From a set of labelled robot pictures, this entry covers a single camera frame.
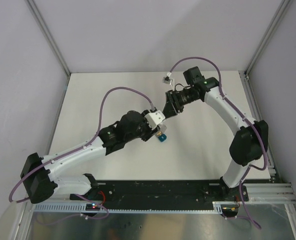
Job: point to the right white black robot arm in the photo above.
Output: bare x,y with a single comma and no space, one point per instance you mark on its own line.
250,141

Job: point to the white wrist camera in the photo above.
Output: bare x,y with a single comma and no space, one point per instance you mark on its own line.
155,118
169,80

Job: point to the blue pill box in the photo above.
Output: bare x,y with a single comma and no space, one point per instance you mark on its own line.
162,137

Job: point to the left aluminium frame post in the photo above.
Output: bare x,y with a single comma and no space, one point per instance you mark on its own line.
37,15

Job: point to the right aluminium frame post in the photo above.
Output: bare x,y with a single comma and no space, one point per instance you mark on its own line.
268,34

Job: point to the aluminium frame post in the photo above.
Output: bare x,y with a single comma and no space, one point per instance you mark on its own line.
268,34
37,15

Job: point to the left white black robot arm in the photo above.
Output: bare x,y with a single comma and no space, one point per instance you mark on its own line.
41,176

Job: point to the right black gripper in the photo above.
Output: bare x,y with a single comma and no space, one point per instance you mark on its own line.
171,99

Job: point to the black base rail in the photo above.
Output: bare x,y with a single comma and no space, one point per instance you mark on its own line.
165,194

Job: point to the white pill bottle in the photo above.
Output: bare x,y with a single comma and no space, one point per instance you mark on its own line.
162,127

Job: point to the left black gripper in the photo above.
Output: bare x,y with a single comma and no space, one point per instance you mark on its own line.
150,132

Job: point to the grey slotted cable duct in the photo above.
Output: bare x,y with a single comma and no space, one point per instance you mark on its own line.
83,207

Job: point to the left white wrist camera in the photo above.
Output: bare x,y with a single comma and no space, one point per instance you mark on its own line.
155,118

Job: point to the aluminium frame crossbar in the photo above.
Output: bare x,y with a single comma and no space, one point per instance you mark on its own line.
271,193

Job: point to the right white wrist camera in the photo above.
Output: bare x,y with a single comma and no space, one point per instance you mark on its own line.
169,80

